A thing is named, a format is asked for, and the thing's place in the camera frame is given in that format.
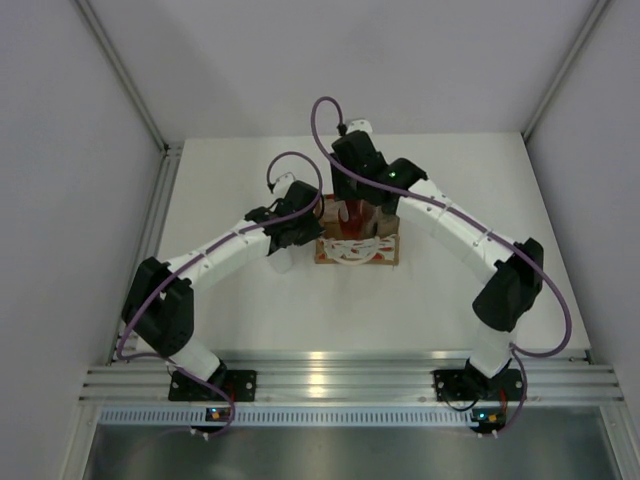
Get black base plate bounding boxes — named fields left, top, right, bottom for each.
left=168, top=368, right=259, bottom=402
left=433, top=368, right=524, bottom=403

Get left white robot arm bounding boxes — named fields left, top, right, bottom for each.
left=121, top=180, right=323, bottom=400

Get translucent bottle with black cap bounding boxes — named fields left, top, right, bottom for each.
left=268, top=248, right=294, bottom=274

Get red bottle with red cap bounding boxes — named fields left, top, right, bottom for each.
left=338, top=199, right=365, bottom=240

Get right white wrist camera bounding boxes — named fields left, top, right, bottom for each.
left=347, top=118, right=373, bottom=135

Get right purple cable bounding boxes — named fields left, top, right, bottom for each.
left=312, top=96, right=572, bottom=431

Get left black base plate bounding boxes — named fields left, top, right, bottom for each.
left=168, top=368, right=259, bottom=402

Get left aluminium frame post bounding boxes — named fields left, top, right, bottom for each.
left=71, top=0, right=168, bottom=152

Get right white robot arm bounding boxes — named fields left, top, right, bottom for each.
left=330, top=130, right=544, bottom=401

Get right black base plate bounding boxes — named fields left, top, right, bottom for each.
left=433, top=368, right=524, bottom=403

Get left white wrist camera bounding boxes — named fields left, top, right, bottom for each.
left=276, top=172, right=296, bottom=183

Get aluminium frame post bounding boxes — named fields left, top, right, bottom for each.
left=521, top=0, right=615, bottom=144
left=71, top=0, right=168, bottom=152

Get aluminium mounting rail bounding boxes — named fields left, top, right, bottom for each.
left=80, top=351, right=624, bottom=406

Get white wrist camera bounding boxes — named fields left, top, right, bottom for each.
left=276, top=172, right=296, bottom=183
left=347, top=118, right=373, bottom=135

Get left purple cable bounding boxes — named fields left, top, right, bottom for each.
left=115, top=152, right=324, bottom=439

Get white slotted cable duct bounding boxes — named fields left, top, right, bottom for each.
left=99, top=406, right=478, bottom=427

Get purple cable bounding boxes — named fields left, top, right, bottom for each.
left=115, top=152, right=324, bottom=439
left=312, top=96, right=572, bottom=431

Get right aluminium frame post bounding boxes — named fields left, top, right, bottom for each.
left=521, top=0, right=615, bottom=144

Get canvas bag with strawberry print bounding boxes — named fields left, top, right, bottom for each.
left=314, top=194, right=400, bottom=266

